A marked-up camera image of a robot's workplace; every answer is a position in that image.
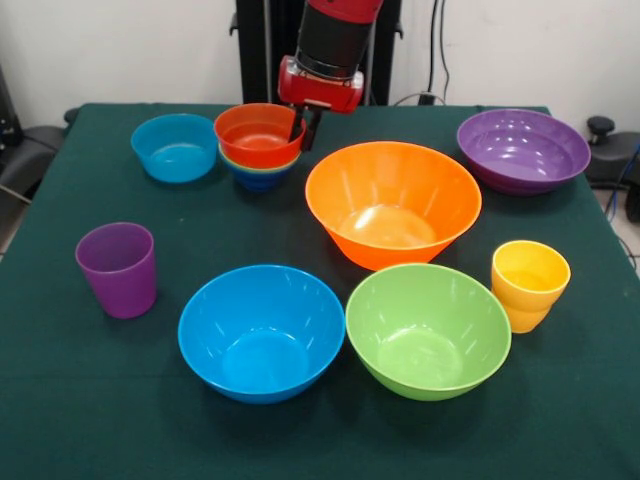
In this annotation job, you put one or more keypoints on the purple cup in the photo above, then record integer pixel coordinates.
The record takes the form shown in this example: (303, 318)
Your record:
(120, 285)

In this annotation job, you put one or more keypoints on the large purple bowl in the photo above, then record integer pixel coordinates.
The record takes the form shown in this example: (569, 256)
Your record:
(525, 145)

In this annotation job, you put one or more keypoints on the black pedestal leg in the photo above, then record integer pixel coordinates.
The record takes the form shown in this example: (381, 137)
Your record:
(30, 150)
(605, 160)

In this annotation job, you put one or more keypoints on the large green bowl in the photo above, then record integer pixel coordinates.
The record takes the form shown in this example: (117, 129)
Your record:
(425, 325)

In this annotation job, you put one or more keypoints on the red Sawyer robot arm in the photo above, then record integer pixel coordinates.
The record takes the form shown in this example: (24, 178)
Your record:
(335, 35)

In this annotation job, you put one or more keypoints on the dark green tablecloth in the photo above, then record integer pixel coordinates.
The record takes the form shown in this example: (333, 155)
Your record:
(100, 400)

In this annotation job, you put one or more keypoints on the red small bowl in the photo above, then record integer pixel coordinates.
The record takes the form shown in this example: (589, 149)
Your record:
(250, 135)

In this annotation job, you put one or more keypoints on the dark blue small bowl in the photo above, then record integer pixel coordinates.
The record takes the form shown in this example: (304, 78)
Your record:
(260, 182)

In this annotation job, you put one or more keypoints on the large orange bowl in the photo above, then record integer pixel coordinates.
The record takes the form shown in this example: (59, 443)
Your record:
(390, 180)

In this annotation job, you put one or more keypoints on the light blue small bowl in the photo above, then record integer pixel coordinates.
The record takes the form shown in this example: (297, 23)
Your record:
(170, 150)

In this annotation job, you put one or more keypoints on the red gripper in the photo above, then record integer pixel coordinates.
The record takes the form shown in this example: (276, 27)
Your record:
(320, 92)

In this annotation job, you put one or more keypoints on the large blue bowl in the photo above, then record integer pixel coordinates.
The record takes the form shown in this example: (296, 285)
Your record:
(260, 330)

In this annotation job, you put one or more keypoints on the small green bowl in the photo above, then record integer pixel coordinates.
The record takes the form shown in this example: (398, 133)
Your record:
(287, 167)

